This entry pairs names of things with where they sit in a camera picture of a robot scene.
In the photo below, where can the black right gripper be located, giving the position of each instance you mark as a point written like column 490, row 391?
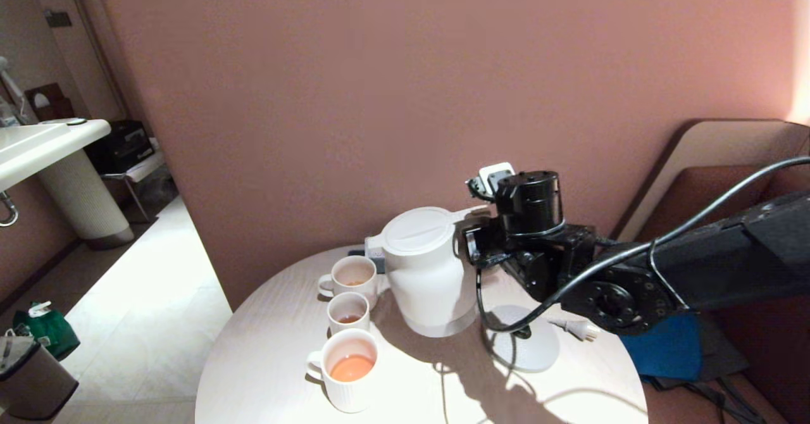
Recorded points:
column 531, row 209

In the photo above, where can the white electric kettle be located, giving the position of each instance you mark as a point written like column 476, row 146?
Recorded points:
column 424, row 272

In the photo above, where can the small grey-blue holder box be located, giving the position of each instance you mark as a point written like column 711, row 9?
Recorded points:
column 378, row 266

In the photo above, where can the medium white ribbed mug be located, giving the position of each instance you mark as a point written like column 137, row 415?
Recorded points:
column 354, row 291

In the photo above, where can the round white kettle base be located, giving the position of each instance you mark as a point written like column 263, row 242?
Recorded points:
column 525, row 354

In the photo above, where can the white power plug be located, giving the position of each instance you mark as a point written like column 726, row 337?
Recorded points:
column 582, row 330

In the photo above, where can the small white mug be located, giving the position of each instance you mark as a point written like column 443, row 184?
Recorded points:
column 335, row 326

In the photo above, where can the large white ribbed mug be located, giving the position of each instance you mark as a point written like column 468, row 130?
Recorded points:
column 348, row 392

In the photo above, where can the blue cushion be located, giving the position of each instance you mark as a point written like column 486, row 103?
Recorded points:
column 671, row 354

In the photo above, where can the beige leaning board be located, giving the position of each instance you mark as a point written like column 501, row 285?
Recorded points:
column 728, row 139

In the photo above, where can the black box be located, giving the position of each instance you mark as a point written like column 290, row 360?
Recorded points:
column 123, row 149

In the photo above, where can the round dish on counter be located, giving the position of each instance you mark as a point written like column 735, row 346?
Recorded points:
column 77, row 121

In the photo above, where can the green bag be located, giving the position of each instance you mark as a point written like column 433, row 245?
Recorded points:
column 54, row 335

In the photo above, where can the beige door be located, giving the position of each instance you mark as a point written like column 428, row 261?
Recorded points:
column 82, row 63

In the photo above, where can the white sink counter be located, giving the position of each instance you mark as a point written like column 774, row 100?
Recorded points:
column 38, row 152

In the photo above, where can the brown trash bin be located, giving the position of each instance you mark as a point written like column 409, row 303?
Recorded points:
column 35, row 386

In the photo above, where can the chrome drain pipe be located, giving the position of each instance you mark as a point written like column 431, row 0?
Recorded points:
column 7, row 204

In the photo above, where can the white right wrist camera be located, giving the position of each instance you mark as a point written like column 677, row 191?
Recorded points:
column 497, row 174

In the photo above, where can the white ribbed pedestal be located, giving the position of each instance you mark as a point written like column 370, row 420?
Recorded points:
column 82, row 202

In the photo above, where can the brown wall tissue holder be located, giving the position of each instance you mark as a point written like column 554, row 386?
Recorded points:
column 57, row 106

